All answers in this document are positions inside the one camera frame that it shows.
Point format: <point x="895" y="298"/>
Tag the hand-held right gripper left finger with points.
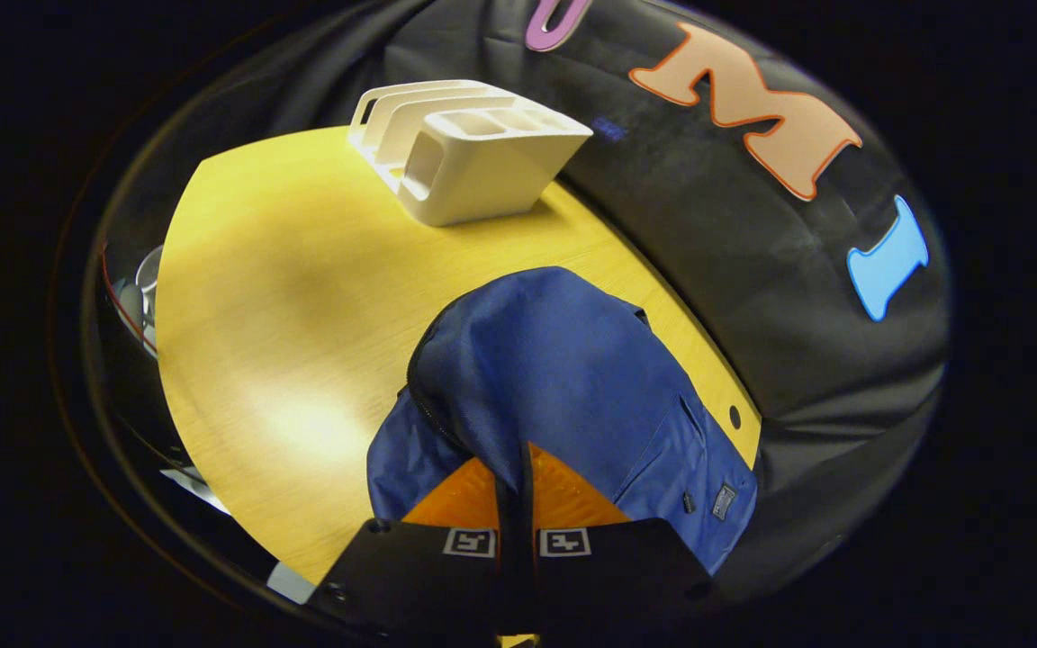
<point x="410" y="585"/>

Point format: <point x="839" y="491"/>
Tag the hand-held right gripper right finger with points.
<point x="617" y="580"/>

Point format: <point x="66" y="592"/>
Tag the white bookshelf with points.
<point x="491" y="171"/>

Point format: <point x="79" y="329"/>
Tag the blue schoolbag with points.
<point x="554" y="360"/>

